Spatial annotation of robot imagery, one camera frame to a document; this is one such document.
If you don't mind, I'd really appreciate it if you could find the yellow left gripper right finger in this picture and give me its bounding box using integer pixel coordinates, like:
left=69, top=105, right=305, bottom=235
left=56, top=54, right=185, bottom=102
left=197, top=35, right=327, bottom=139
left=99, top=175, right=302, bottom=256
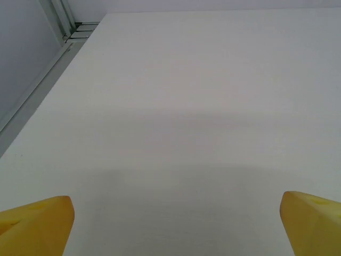
left=279, top=190, right=341, bottom=256

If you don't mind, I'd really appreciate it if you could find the aluminium corner post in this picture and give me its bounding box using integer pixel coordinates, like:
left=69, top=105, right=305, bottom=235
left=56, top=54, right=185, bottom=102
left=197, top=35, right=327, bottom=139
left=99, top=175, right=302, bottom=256
left=39, top=0, right=74, bottom=41

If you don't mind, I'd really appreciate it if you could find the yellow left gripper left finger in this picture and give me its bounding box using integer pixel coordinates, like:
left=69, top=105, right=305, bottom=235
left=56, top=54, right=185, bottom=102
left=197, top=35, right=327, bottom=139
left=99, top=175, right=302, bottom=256
left=0, top=195, right=75, bottom=256

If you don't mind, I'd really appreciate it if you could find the aluminium table side rail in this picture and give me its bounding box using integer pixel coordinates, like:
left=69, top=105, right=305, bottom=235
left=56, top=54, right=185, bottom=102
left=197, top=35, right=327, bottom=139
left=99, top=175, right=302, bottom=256
left=0, top=21, right=101, bottom=158

